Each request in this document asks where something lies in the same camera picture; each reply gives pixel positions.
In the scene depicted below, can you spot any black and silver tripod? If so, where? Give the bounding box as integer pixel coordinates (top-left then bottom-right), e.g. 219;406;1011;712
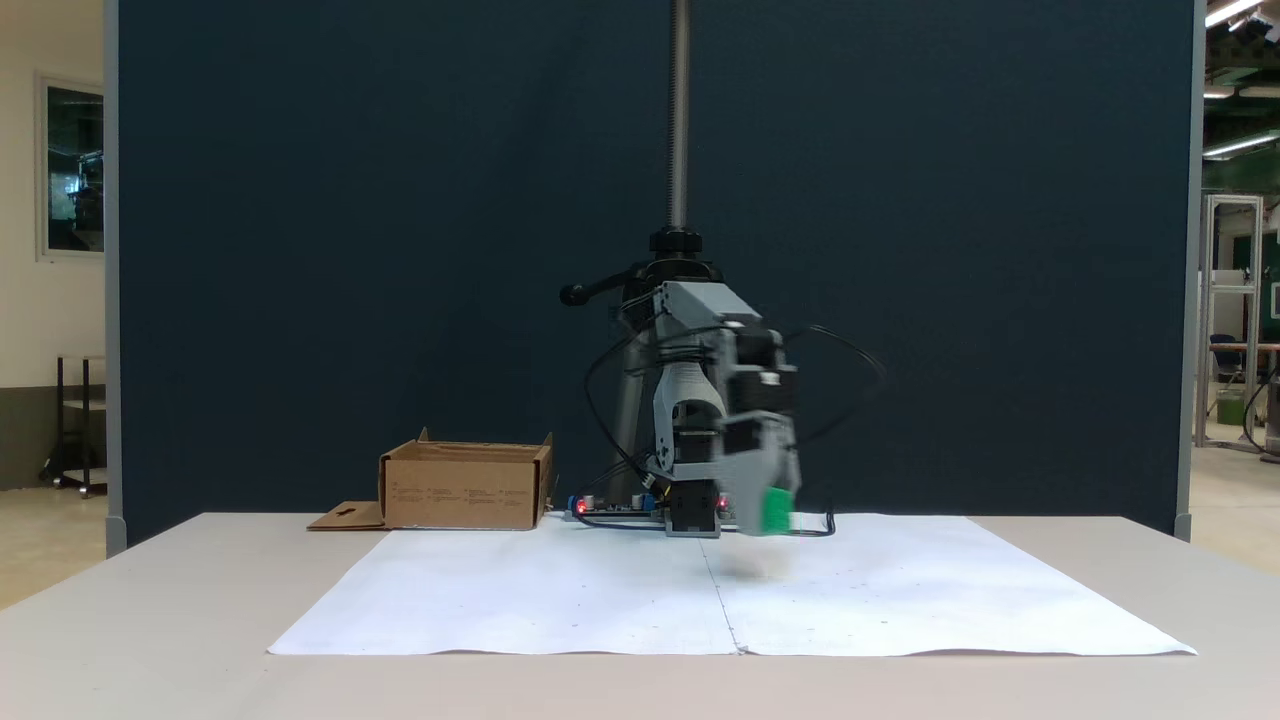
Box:
558;0;747;493

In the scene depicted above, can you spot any brown cardboard box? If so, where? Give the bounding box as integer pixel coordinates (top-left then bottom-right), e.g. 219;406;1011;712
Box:
307;428;555;532

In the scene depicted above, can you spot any white paper sheet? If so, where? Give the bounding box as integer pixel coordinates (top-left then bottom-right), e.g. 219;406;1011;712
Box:
267;513;1199;659

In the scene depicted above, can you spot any framed wall window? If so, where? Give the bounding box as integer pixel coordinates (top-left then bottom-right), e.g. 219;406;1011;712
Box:
37;72;106;264

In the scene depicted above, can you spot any aluminium profile frame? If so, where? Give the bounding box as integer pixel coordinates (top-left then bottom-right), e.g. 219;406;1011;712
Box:
1194;193;1267;451

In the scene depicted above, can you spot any blue circuit board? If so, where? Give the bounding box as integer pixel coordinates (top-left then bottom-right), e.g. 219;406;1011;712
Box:
565;494;667;524

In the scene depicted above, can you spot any black shelf cart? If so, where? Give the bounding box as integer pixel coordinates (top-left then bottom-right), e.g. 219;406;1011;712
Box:
40;354;109;499

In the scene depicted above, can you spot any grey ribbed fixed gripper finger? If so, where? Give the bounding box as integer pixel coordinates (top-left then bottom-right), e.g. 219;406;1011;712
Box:
732;462;803;538

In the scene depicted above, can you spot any dark blue partition panel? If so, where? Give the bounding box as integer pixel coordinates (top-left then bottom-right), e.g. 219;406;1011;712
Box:
104;0;1207;547

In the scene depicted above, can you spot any black looped gripper cable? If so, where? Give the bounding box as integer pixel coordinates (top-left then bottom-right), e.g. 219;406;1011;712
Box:
785;324;889;447

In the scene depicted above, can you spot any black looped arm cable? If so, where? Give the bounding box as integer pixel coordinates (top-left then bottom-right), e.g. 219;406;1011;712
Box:
582;328;661;489

